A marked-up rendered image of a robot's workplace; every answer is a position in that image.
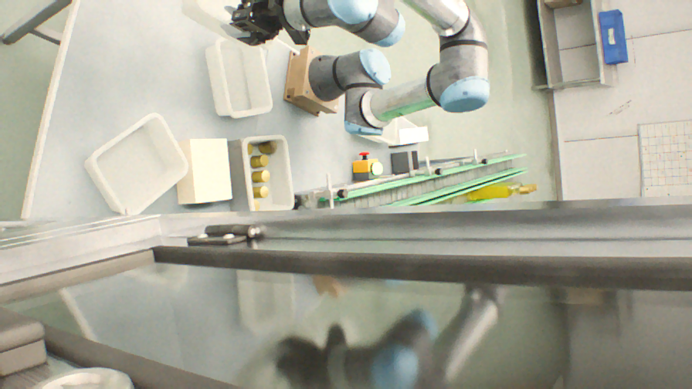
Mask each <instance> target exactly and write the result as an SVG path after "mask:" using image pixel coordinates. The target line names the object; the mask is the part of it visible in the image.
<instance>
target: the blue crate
mask: <svg viewBox="0 0 692 389"><path fill-rule="evenodd" d="M599 22H600V28H601V34H602V45H603V52H604V58H605V63H606V64H609V65H614V64H620V63H628V62H629V60H628V54H627V48H626V36H625V29H624V23H623V17H622V13H621V11H620V10H618V9H615V10H614V9H613V10H610V11H606V12H600V13H599Z"/></svg>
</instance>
